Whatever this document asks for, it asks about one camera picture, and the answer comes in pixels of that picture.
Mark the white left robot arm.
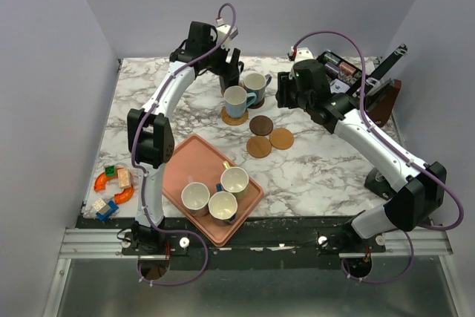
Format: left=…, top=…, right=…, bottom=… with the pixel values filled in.
left=127, top=19, right=243, bottom=254

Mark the blue white toy block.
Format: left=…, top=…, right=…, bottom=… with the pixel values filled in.
left=92, top=199, right=119, bottom=221

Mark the cream cup blue handle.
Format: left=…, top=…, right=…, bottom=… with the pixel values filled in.
left=223, top=85, right=257, bottom=119

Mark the black phone stand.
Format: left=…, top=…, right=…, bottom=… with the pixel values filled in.
left=364, top=168, right=396, bottom=200

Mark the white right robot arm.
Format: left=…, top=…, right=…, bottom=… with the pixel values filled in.
left=275, top=59, right=447, bottom=252

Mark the dark walnut wood coaster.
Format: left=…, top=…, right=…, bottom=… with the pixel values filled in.
left=249, top=98, right=265, bottom=109

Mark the black chip case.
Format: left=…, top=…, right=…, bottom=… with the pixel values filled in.
left=315, top=44, right=409, bottom=106

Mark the peach toy block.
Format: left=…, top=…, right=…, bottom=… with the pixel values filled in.
left=117, top=167, right=134, bottom=189

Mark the light wood coaster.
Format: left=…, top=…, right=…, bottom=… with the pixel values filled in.
left=269, top=128, right=294, bottom=150
left=246, top=136, right=272, bottom=158

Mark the aluminium mounting rail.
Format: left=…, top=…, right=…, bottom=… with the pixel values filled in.
left=59, top=228, right=453, bottom=259

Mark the green toy block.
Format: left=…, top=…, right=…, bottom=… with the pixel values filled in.
left=104, top=165, right=117, bottom=178

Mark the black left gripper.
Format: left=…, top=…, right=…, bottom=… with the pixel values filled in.
left=202, top=37, right=240, bottom=80

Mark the cream cup dark brown body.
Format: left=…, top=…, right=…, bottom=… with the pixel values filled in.
left=219, top=76, right=232, bottom=96

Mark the cream cup navy handle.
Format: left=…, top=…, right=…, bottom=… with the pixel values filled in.
left=208, top=183, right=238, bottom=226

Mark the orange curved toy piece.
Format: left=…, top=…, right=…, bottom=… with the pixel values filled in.
left=94, top=171, right=110, bottom=192

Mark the cream cup olive body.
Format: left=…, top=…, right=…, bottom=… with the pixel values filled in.
left=220, top=161, right=249, bottom=200

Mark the cream cup with teal handle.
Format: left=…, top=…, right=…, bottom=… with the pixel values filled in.
left=243, top=72, right=272, bottom=107

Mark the brown leather pouch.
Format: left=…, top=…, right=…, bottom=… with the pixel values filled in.
left=366, top=79, right=402, bottom=128

